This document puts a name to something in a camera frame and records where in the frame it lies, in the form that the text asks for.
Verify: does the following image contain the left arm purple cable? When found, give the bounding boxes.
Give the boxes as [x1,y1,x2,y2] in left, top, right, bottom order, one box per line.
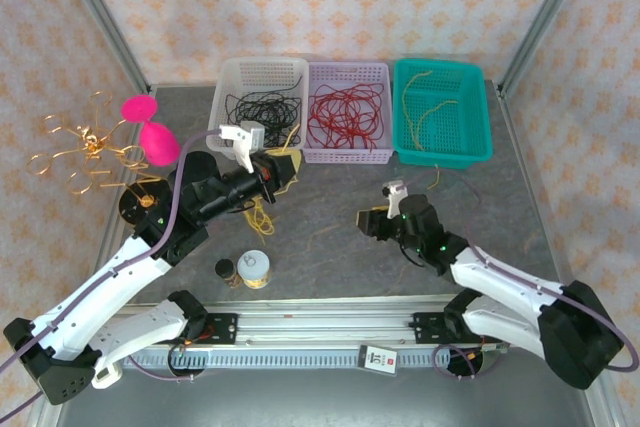
[0,129,224,421]

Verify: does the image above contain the teal plastic basket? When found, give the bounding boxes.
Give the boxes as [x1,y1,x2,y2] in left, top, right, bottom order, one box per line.
[392,57,495,171]

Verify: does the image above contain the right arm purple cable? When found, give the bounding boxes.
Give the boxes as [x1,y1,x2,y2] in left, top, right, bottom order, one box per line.
[399,169,640,381]

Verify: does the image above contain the lilac plastic basket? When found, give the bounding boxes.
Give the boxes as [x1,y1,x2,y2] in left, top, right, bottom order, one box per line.
[302,61,394,166]

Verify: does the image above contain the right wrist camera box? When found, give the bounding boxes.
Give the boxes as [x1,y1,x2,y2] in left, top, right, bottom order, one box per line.
[381,180,409,218]

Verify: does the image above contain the aluminium frame post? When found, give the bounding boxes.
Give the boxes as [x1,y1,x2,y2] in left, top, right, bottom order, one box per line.
[499,0,596,98]
[52,0,151,93]

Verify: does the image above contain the white label tag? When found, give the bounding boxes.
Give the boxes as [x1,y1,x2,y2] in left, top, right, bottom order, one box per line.
[357,344,400,377]

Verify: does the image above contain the white plastic basket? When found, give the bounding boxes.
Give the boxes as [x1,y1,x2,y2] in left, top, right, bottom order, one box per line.
[206,56,310,154]

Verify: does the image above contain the silver tin can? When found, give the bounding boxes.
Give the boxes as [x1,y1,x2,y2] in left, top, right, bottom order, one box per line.
[236,250,274,291]

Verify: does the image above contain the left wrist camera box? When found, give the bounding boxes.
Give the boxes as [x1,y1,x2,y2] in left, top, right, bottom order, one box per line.
[218,121,266,173]

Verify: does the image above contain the white digital timer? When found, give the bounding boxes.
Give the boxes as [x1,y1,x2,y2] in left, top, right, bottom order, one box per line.
[92,365,124,390]

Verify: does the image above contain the yellow cable bundle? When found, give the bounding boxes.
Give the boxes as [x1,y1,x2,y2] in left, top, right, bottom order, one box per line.
[243,125,303,238]

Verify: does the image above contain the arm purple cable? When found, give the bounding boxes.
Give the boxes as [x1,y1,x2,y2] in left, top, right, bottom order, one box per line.
[0,129,224,421]
[399,169,640,381]

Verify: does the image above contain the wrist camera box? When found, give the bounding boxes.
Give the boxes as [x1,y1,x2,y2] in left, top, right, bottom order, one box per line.
[381,180,409,218]
[218,121,266,173]

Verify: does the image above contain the black cable bundle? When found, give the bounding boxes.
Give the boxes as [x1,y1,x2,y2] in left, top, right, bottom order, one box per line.
[223,75,304,146]

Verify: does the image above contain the red cable bundle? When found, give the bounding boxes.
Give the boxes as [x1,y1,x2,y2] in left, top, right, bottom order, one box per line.
[307,80,387,151]

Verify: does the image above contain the small dark jar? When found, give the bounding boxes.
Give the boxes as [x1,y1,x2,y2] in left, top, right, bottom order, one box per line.
[214,259,239,288]

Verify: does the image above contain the pink egg-shaped sponge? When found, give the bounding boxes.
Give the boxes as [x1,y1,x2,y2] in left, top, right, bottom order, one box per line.
[138,121,180,168]

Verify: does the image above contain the aluminium mounting rail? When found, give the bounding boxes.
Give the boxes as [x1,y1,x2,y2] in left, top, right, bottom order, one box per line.
[114,291,599,348]

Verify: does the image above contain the gold wire ornament stand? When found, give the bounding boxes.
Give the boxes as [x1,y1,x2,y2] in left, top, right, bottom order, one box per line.
[27,90,174,228]

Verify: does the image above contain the grey slotted cable duct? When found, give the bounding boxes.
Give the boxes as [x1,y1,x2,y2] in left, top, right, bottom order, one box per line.
[122,348,506,371]

